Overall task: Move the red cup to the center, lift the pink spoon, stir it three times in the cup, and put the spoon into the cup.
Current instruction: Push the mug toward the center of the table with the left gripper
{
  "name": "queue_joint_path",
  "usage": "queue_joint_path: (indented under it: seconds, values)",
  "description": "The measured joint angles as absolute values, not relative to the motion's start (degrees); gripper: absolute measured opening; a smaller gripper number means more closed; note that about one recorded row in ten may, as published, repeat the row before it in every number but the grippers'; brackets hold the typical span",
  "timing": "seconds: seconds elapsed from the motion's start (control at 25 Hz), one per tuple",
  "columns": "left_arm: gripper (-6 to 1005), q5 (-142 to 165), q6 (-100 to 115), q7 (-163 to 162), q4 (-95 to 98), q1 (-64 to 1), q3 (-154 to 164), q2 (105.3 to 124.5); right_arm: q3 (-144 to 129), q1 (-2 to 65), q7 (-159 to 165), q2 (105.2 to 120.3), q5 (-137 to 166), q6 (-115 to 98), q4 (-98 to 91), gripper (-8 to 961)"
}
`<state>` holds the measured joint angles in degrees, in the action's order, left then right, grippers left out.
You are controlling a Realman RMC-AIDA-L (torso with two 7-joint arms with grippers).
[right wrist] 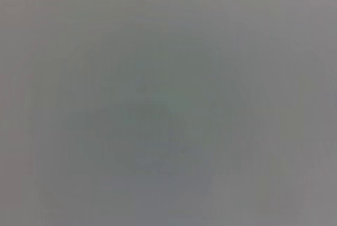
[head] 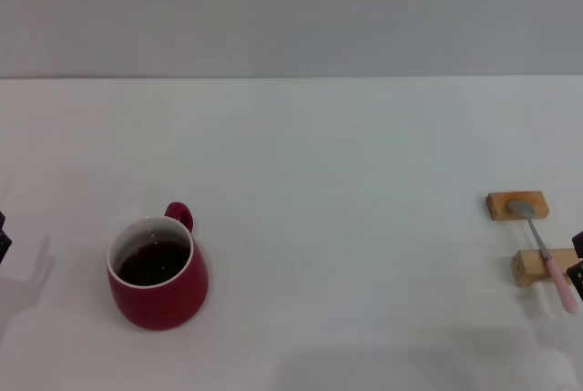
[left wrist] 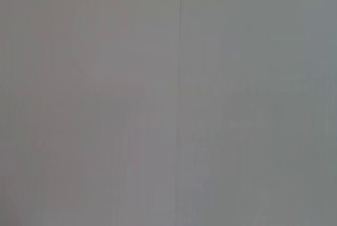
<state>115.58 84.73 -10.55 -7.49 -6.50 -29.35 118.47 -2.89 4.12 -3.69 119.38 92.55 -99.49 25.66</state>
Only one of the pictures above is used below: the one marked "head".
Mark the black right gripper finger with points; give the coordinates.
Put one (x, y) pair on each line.
(577, 276)
(579, 243)

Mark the plain light wooden block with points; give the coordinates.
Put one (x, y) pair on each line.
(528, 268)

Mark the red ceramic cup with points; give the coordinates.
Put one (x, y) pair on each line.
(155, 300)

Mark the orange stained wooden block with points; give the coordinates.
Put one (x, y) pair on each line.
(501, 206)

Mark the dark coffee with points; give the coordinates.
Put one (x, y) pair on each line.
(152, 264)

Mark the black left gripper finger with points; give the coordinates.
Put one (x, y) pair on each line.
(4, 245)
(2, 221)

